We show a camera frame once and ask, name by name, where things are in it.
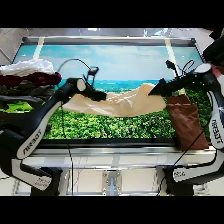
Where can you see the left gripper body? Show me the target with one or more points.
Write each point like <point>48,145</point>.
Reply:
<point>95,94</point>

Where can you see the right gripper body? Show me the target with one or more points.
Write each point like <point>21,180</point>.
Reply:
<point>165,88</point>

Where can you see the beige garment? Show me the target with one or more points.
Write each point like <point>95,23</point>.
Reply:
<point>126,103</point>

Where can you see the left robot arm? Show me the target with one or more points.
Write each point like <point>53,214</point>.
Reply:
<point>30,140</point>

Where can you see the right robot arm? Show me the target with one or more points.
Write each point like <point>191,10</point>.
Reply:
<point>216,133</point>

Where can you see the brown garment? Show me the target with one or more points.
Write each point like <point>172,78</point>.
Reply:
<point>187,121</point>

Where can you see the dark red garment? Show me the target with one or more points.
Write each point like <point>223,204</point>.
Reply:
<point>36,79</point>

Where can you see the dark grey garment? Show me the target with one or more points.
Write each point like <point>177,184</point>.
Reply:
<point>26,91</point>

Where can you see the white garment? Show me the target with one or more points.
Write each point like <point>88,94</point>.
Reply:
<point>28,66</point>

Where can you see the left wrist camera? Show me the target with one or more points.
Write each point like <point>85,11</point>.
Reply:
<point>93,71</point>

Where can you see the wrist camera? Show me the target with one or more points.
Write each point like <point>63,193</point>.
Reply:
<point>93,71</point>
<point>171,65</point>

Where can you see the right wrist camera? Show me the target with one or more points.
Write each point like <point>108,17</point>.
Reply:
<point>171,65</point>

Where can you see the silver frame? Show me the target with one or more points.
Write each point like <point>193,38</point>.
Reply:
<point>111,180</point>

